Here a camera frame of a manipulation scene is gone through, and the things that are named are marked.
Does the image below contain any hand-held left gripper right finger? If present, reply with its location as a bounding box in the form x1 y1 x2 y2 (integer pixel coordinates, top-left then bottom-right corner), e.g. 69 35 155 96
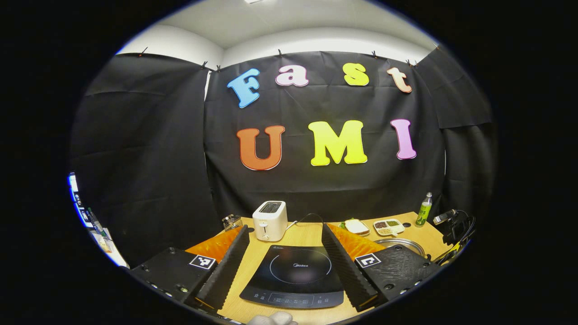
321 223 445 313

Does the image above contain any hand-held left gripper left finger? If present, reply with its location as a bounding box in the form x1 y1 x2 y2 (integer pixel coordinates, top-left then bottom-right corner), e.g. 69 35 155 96
129 225 250 315

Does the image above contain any stainless steel pot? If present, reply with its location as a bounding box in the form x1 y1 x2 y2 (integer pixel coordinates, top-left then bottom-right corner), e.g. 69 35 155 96
374 238 426 259

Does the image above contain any black induction cooktop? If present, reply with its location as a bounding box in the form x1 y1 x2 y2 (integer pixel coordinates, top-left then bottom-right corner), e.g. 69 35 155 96
239 245 345 310

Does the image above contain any green label drink bottle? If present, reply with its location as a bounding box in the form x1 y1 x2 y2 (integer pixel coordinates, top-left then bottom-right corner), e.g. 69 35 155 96
415 192 433 227

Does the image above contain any pale green sandwich tray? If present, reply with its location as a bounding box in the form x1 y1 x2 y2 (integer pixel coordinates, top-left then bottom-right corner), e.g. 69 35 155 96
340 218 371 237

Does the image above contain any white divided plate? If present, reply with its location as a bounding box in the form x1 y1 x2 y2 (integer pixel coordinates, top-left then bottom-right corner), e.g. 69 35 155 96
373 219 406 237

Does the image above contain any white toaster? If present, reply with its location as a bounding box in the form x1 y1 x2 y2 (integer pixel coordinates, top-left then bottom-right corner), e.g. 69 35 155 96
252 201 288 242

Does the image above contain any black backdrop cloth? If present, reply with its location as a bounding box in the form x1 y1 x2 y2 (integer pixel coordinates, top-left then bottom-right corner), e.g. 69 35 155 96
68 45 497 269

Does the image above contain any lit computer screen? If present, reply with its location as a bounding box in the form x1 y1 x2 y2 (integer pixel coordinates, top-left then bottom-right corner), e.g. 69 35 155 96
68 172 93 228

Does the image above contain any metal wire basket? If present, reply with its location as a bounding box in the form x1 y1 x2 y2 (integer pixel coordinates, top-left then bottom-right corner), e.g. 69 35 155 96
222 214 243 232

